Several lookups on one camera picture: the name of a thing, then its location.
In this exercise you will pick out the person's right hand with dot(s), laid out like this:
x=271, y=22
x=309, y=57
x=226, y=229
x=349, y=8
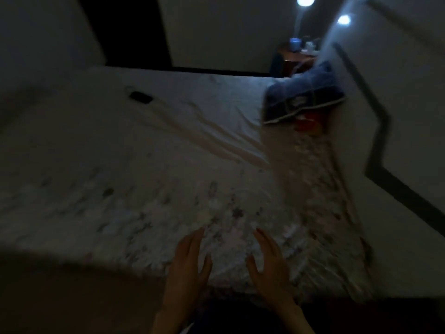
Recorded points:
x=274, y=274

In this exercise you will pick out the person's left hand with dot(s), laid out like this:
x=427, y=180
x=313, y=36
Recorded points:
x=184, y=278

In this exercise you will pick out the person's right thumb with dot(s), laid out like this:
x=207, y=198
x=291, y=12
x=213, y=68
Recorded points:
x=253, y=271

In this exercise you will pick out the person's left thumb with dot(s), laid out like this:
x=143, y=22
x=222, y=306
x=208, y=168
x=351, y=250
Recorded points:
x=206, y=267

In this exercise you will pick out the person's left forearm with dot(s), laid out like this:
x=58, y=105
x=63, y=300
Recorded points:
x=173, y=321

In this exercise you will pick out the person's right forearm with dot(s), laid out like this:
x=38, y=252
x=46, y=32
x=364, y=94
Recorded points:
x=295, y=318

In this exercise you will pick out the white floral bed sheet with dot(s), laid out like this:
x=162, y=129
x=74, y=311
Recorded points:
x=167, y=177

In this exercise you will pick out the red pillow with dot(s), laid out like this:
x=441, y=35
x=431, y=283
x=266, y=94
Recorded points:
x=309, y=123

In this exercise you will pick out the black phone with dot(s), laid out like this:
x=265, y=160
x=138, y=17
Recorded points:
x=140, y=97

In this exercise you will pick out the blue patterned pillow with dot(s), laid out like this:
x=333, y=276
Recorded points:
x=301, y=93

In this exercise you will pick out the white headboard with dark stripe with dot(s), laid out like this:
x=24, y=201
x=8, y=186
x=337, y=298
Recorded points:
x=393, y=135

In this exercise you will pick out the wooden bedside table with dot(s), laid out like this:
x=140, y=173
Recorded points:
x=295, y=60

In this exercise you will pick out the blue cup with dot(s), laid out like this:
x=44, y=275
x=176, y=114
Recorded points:
x=294, y=44

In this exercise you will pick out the clear bottle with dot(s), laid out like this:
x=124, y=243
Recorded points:
x=310, y=46

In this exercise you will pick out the white desk lamp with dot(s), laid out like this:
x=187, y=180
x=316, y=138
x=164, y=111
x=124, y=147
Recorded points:
x=301, y=13

